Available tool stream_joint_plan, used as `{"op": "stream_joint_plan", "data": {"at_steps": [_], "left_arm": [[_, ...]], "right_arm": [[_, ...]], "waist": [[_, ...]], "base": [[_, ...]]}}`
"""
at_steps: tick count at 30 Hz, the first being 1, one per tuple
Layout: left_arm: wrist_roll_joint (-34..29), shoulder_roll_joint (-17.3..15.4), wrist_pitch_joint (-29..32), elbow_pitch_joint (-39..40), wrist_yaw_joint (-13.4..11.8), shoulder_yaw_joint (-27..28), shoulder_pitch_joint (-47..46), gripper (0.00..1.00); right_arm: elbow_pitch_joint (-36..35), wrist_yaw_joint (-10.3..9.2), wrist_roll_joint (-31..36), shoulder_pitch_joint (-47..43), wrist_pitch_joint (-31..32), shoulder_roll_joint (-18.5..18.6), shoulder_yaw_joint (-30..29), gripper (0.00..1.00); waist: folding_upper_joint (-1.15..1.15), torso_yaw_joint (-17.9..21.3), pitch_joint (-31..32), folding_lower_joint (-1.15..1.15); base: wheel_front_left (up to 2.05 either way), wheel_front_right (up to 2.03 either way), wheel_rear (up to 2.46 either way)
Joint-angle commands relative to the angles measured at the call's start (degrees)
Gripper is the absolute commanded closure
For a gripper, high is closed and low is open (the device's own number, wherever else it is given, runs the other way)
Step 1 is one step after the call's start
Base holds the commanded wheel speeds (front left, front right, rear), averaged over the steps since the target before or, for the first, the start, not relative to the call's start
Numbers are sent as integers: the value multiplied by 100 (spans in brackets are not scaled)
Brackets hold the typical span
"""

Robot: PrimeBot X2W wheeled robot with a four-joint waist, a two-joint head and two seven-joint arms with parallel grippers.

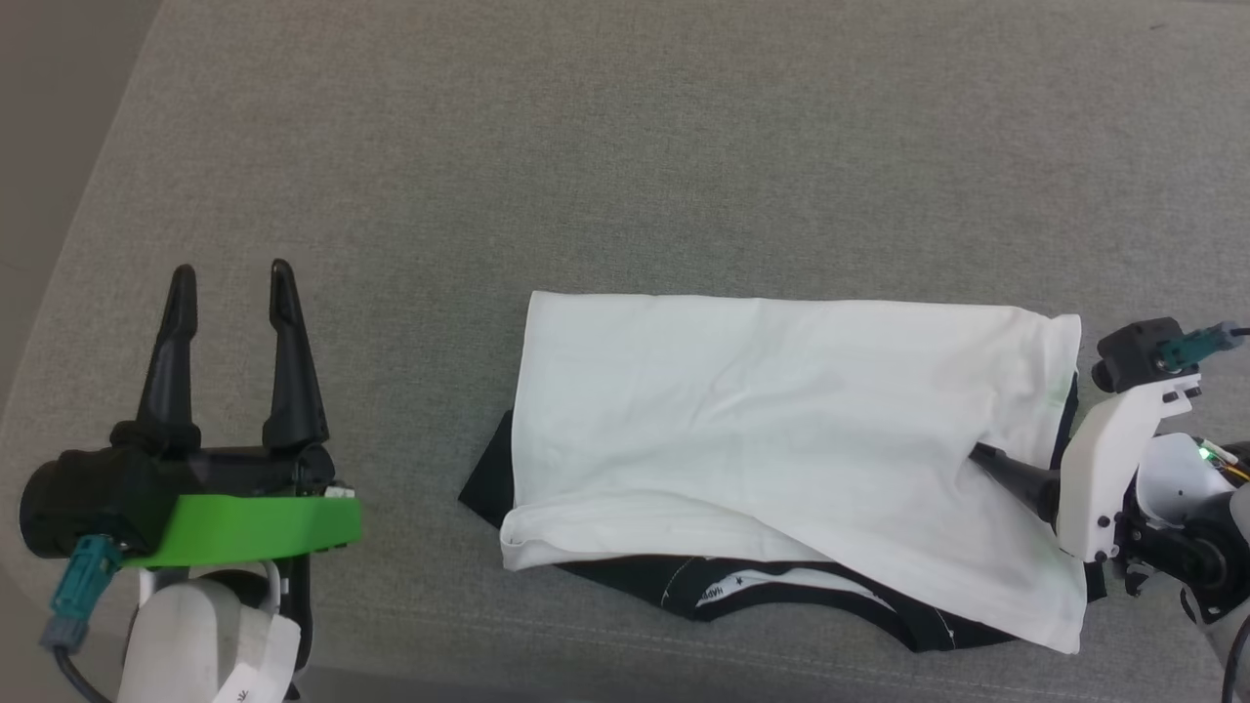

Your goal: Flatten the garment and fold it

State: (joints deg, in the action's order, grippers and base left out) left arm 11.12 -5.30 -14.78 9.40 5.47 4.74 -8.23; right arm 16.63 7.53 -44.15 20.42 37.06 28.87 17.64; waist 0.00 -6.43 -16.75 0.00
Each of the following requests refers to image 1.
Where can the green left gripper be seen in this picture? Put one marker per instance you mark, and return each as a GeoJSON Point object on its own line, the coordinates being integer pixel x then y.
{"type": "Point", "coordinates": [254, 522]}

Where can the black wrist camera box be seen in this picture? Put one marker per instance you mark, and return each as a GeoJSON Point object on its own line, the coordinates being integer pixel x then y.
{"type": "Point", "coordinates": [1133, 347]}
{"type": "Point", "coordinates": [78, 503]}

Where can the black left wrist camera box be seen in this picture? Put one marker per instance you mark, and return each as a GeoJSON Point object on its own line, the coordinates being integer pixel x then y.
{"type": "Point", "coordinates": [78, 503]}

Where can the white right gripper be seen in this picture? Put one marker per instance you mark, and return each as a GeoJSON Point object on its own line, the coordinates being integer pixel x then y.
{"type": "Point", "coordinates": [1104, 469]}

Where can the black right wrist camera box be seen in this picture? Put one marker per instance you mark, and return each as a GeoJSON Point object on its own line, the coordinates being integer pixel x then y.
{"type": "Point", "coordinates": [1133, 347]}

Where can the white and black long-sleeve shirt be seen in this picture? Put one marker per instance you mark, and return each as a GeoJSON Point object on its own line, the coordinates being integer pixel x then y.
{"type": "Point", "coordinates": [781, 420]}

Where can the grey fabric sofa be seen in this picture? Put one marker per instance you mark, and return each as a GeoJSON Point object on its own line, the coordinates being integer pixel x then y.
{"type": "Point", "coordinates": [635, 146]}

